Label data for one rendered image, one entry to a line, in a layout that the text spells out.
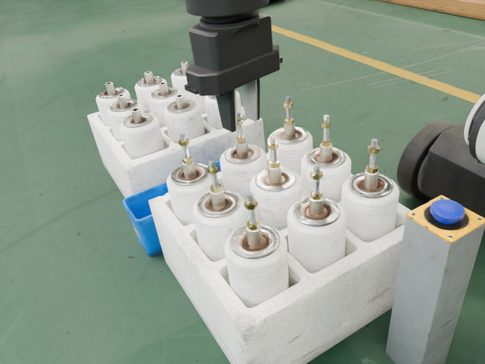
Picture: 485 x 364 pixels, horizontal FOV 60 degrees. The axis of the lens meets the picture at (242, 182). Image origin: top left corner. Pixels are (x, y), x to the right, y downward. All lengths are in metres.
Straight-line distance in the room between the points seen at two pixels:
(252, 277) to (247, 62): 0.31
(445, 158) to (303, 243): 0.44
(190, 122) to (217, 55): 0.64
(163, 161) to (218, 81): 0.62
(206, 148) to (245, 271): 0.53
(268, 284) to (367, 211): 0.21
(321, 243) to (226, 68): 0.33
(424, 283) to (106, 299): 0.64
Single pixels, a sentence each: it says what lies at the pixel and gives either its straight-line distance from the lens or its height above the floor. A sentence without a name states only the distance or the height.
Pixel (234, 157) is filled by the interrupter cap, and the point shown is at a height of 0.25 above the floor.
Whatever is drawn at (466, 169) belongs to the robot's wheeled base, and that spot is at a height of 0.17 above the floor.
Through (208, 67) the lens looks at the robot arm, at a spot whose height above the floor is 0.54.
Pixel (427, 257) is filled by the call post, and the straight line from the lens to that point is 0.62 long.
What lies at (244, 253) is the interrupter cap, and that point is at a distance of 0.63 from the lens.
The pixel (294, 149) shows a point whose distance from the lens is 0.88.
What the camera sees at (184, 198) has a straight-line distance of 0.80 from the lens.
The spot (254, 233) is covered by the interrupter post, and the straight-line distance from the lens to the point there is 0.62.
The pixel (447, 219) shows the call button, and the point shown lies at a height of 0.33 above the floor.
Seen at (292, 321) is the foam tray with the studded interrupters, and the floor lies 0.14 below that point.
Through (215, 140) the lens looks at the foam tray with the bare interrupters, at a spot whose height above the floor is 0.17.
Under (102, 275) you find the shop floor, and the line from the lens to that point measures 1.04.
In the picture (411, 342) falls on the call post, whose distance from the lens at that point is 0.75.
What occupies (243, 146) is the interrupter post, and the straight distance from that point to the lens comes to 0.84.
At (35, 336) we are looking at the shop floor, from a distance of 0.99.
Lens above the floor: 0.69
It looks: 34 degrees down
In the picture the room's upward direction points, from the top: 7 degrees counter-clockwise
